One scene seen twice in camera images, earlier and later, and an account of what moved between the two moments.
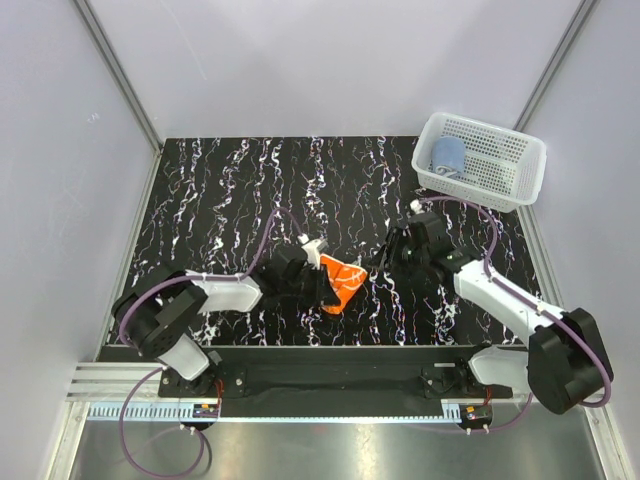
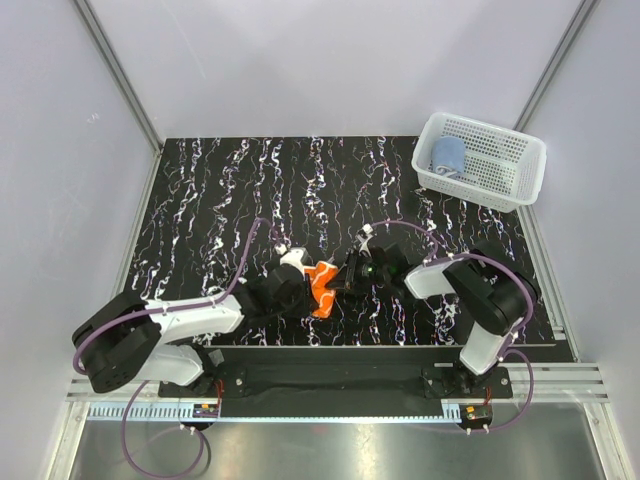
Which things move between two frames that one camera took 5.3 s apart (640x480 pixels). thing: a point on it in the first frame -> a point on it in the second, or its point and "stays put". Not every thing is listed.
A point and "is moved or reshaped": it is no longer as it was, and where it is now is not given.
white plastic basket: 488,165 stays put
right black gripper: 387,256 -> 347,280
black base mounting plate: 335,374 stays put
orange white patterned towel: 344,280 is moved or reshaped
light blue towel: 448,156 stays put
